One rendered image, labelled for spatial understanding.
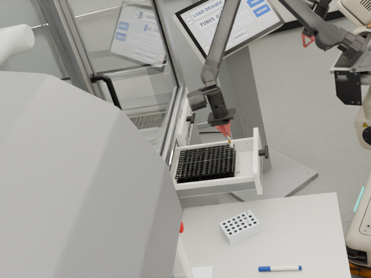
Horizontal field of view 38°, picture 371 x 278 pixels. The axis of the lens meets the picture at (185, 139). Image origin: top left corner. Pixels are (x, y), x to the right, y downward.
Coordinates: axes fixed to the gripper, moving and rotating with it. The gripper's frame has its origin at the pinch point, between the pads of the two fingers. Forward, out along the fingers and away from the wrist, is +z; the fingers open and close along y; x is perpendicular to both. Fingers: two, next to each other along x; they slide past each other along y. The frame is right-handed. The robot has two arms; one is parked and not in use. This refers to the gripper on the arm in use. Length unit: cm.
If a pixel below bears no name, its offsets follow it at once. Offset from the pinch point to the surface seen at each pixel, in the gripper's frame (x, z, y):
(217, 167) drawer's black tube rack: -9.4, 7.8, -5.0
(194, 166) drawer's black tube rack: -7.8, 6.7, -14.3
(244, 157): 3.7, 14.2, 2.6
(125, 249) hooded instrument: -114, -51, 12
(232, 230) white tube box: -32.9, 19.3, 0.2
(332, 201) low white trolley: -16.7, 25.4, 34.2
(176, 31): 157, 8, -57
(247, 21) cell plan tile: 91, -10, 2
